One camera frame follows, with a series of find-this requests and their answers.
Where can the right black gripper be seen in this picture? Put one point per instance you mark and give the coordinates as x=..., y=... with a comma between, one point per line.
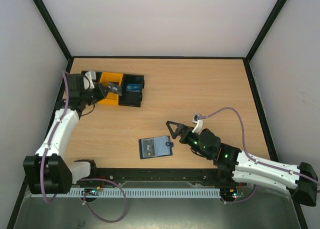
x=182, y=132

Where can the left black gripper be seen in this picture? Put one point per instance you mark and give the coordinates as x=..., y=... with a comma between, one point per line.
x=101, y=94

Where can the blue white credit card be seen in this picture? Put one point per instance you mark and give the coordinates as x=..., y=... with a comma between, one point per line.
x=133, y=87

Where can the blue card holder wallet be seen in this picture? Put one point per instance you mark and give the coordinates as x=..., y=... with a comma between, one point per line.
x=163, y=146

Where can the black VIP credit card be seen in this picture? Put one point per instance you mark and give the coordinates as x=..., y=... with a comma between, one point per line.
x=114, y=88

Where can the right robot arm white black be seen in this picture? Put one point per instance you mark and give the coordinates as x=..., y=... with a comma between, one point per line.
x=300, y=182

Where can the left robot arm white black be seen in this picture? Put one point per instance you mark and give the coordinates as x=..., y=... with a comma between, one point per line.
x=46, y=171

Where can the black card in holder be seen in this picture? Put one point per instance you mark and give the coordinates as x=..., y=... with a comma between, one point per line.
x=146, y=148

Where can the yellow middle bin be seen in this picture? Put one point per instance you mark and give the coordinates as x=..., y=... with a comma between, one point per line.
x=105, y=79

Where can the left black bin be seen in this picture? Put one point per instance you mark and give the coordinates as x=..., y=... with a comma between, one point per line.
x=98, y=76

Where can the black bin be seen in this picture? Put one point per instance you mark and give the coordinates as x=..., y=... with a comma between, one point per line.
x=98, y=76
x=132, y=99

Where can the right black bin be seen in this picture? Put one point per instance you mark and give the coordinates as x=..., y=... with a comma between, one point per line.
x=132, y=99

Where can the grey metal sheet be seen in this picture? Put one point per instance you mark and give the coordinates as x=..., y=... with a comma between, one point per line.
x=258, y=208

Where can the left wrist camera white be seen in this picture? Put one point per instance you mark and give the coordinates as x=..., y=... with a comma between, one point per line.
x=89, y=78

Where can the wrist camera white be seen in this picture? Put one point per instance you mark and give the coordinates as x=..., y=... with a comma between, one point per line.
x=89, y=78
x=198, y=122

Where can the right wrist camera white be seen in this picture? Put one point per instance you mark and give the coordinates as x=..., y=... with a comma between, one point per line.
x=198, y=122

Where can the light blue slotted cable duct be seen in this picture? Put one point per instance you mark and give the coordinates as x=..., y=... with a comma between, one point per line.
x=189, y=193

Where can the black aluminium frame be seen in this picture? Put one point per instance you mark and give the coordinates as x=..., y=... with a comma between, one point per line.
x=246, y=60

